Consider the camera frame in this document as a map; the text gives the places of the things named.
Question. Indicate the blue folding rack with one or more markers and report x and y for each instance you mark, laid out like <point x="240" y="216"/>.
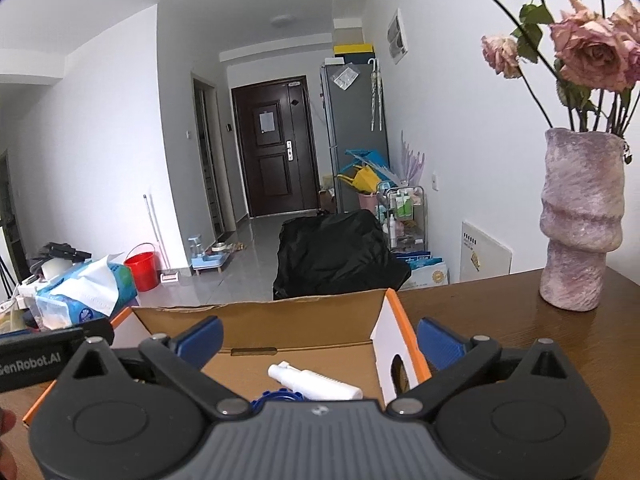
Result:
<point x="365" y="157"/>

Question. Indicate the round ceiling lamp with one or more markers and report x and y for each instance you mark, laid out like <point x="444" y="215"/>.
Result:
<point x="282" y="21"/>

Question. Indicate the pink bin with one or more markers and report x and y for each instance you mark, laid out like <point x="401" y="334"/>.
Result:
<point x="368" y="202"/>

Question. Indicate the person's left hand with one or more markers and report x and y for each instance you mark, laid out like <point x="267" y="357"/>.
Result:
<point x="6" y="460"/>

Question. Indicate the white round container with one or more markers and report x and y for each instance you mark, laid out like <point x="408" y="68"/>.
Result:
<point x="57" y="270"/>

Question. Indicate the white folded umbrella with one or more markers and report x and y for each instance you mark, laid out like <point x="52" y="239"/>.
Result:
<point x="376" y="95"/>

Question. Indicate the grey refrigerator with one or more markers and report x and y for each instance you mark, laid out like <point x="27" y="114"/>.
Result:
<point x="350" y="135"/>

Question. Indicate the white leaning board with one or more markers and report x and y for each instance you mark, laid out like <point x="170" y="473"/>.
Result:
<point x="485" y="255"/>

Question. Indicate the yellow bag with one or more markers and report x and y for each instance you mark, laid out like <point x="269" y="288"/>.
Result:
<point x="362" y="180"/>

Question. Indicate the dark side door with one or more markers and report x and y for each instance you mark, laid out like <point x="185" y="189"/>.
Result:
<point x="210" y="160"/>

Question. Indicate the white mop pole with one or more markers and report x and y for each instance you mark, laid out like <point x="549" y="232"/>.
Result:
<point x="156" y="240"/>

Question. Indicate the metal storage cart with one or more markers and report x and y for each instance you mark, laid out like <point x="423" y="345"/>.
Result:
<point x="402" y="220"/>

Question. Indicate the red bucket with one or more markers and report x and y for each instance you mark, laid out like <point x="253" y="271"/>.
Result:
<point x="142" y="267"/>

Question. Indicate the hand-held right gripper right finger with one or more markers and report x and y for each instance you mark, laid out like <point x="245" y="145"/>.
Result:
<point x="440" y="342"/>

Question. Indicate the blue pet feeder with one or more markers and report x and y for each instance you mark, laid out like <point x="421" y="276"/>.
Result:
<point x="210" y="260"/>

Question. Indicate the pink textured vase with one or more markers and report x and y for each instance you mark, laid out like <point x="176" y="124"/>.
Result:
<point x="582" y="220"/>

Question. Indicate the black bag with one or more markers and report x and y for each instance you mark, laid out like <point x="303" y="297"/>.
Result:
<point x="340" y="255"/>

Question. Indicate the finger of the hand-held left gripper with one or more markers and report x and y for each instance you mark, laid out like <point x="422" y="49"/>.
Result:
<point x="100" y="331"/>

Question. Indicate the dried pink rose bouquet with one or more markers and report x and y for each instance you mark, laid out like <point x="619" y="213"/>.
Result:
<point x="585" y="50"/>

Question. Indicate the white plastic bottle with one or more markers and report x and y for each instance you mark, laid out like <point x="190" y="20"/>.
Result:
<point x="320" y="385"/>

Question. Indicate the black folded stand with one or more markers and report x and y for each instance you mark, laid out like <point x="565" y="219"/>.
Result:
<point x="60" y="251"/>

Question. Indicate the purple feather decoration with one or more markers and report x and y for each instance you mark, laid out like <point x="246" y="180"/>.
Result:
<point x="412" y="160"/>

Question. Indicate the blue white floor box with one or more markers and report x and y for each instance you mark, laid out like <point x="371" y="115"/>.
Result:
<point x="425" y="272"/>

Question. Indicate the white wall electrical panel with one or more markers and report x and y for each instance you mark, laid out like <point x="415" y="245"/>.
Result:
<point x="398" y="35"/>

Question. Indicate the yellow black box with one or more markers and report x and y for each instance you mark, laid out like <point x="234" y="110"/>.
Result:
<point x="354" y="50"/>

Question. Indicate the blue white tissue pack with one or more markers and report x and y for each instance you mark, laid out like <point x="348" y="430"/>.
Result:
<point x="80" y="305"/>

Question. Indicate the dark brown entry door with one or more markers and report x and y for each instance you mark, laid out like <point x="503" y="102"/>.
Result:
<point x="275" y="160"/>

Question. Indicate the orange cardboard box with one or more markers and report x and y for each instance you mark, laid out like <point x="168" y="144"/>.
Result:
<point x="310" y="325"/>

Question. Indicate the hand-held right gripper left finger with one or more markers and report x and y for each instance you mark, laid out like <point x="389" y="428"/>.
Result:
<point x="202" y="340"/>

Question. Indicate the white wall socket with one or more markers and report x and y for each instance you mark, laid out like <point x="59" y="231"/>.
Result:
<point x="435" y="182"/>

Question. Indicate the blue ridged lid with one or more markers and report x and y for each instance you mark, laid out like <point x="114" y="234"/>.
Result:
<point x="280" y="396"/>

